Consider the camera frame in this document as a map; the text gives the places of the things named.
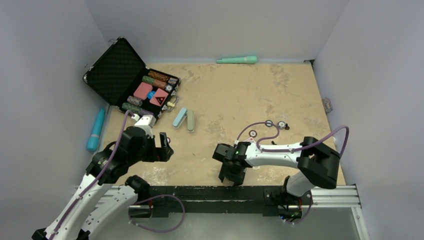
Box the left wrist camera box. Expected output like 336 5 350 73
131 114 157 129

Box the black poker chip case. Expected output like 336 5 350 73
83 36 181 119

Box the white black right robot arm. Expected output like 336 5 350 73
212 136 341 204

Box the pink card deck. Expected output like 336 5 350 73
133 82 153 100

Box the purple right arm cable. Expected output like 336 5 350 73
234 121 350 226

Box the red white staple box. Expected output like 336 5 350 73
245 137 256 144

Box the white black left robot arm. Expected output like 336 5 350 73
31 126 174 240

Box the teal green handheld massager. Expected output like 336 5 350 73
215 56 258 64

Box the poker chip near box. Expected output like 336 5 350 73
248 130 258 138

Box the light blue stapler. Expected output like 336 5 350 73
172 107 188 129

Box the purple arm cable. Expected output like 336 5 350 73
234 121 350 226
47 110 135 240

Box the green stapler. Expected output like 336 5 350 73
186 109 195 133

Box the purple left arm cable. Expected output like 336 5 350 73
47 110 135 240

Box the silver poker chip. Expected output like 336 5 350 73
276 121 288 130

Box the aluminium frame rail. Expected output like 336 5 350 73
97 185 361 225

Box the grey poker chip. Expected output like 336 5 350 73
264 119 274 128

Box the blue handheld massager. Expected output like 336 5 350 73
86 108 106 152

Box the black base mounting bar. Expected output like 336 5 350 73
128 186 312 221

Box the red triangle card deck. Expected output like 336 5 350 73
149 88 169 107

